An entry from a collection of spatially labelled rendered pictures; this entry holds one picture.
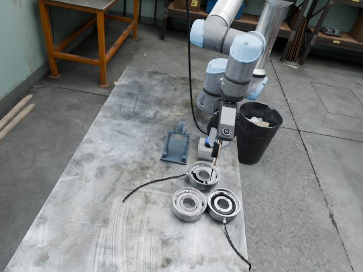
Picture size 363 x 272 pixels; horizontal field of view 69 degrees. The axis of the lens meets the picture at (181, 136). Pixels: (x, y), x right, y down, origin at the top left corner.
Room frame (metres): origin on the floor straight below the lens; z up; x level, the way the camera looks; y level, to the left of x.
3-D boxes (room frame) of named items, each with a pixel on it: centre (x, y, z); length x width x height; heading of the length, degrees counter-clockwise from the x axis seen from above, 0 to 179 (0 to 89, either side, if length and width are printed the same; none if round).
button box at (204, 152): (0.77, -0.11, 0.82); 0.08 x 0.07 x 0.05; 1
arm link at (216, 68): (1.11, -0.12, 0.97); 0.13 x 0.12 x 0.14; 73
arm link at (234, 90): (0.68, -0.12, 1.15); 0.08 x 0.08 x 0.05
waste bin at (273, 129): (1.73, -0.57, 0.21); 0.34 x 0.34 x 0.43
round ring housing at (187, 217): (0.50, -0.06, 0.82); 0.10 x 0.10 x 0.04
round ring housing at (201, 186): (0.62, -0.10, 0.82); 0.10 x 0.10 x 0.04
